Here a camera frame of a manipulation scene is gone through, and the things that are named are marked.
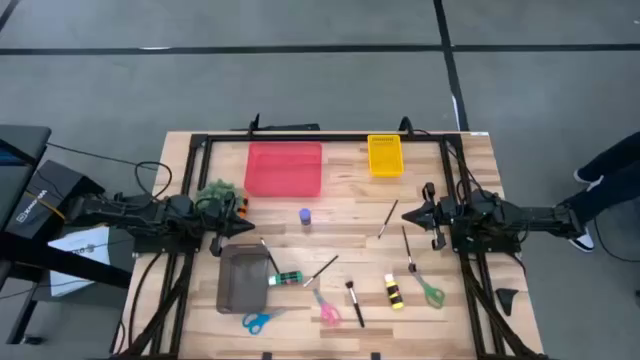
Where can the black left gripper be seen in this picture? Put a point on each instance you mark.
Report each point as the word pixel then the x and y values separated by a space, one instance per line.
pixel 215 215

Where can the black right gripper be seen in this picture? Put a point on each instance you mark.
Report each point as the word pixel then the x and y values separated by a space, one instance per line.
pixel 445 215

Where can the black paintbrush black bristles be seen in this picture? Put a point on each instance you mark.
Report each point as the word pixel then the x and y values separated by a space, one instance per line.
pixel 408 248

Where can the thin black paintbrush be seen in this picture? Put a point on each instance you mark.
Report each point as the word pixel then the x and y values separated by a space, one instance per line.
pixel 270 255
pixel 388 219

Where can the purple paint bottle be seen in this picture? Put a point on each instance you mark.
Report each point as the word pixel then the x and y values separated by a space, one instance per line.
pixel 305 216

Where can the green paint bottle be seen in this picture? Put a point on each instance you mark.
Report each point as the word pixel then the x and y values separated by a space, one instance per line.
pixel 287 278

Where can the yellow paint bottle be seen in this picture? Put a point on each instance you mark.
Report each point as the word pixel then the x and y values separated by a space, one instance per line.
pixel 393 291

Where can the black paintbrush tan tip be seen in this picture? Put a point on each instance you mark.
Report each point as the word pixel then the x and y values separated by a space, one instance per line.
pixel 320 271

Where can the thick black makeup brush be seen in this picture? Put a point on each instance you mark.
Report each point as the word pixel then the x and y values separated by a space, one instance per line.
pixel 355 305

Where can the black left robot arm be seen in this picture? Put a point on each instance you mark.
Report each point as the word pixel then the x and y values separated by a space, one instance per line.
pixel 125 215

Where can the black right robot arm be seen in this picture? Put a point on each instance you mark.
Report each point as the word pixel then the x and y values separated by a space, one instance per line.
pixel 530 215

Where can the green artificial plant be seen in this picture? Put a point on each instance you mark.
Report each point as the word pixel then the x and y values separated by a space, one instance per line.
pixel 215 190

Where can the grey plastic bin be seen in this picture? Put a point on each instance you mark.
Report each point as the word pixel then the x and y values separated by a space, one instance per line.
pixel 242 280

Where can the yellow plastic basket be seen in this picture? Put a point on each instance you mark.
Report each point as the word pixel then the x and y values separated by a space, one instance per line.
pixel 385 157

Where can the pink plastic tray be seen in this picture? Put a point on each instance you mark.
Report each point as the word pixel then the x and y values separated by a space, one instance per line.
pixel 282 170

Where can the black plastic clamp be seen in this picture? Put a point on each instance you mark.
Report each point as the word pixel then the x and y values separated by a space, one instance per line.
pixel 406 125

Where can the black triangular plastic piece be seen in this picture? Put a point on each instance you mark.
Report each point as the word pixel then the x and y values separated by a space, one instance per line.
pixel 506 300

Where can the white paper sheet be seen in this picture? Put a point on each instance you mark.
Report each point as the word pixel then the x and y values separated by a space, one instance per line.
pixel 80 245

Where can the black equipment box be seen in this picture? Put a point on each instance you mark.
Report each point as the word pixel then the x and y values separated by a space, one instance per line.
pixel 45 195

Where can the person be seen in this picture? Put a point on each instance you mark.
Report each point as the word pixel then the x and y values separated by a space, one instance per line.
pixel 615 165

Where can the black desk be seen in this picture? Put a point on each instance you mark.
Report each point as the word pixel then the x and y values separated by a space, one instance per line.
pixel 20 140

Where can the black metal bracket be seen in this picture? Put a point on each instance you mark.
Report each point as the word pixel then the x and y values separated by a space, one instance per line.
pixel 290 127

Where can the black aluminium frame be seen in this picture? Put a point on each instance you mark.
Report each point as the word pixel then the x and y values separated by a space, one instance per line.
pixel 325 137

